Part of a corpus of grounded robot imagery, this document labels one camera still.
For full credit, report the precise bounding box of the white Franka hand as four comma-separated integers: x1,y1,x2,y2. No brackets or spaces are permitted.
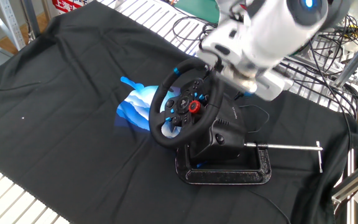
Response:
196,21,295,102

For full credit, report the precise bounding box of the black steering wheel blue stripe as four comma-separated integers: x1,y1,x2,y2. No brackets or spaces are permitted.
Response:
148,58,225,149

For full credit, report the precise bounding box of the black Logitech wheel base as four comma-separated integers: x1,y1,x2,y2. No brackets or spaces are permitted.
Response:
190,96,248,161

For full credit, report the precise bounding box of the green mat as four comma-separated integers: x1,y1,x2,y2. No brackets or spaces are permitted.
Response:
174,0,222,24

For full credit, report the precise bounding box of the silver clamp screw rod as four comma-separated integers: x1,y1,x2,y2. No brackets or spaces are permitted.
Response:
244,140,324,174

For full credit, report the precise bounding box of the red and white sign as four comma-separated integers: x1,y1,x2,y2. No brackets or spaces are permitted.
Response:
52,0,88,13

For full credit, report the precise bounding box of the black cloth with blue print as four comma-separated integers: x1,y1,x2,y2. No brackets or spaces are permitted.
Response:
0,1,358,224

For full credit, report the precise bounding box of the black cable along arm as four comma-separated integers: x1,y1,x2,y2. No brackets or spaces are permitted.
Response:
172,15,226,74

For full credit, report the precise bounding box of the silver wrist mount plate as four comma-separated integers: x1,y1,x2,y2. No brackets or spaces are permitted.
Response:
216,67,259,94

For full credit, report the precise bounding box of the black cable bundle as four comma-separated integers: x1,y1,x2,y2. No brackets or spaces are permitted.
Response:
278,12,358,116

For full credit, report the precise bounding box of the black C-clamp frame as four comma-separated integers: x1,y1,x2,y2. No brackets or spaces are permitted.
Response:
175,144,272,185

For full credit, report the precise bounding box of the aluminium frame beam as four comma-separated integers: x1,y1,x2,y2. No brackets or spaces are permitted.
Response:
333,30,358,88

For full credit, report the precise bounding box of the thin black USB cable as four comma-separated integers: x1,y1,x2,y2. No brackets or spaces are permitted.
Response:
237,104,292,224

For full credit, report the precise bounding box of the perforated steel post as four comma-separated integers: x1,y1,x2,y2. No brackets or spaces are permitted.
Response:
0,0,26,50

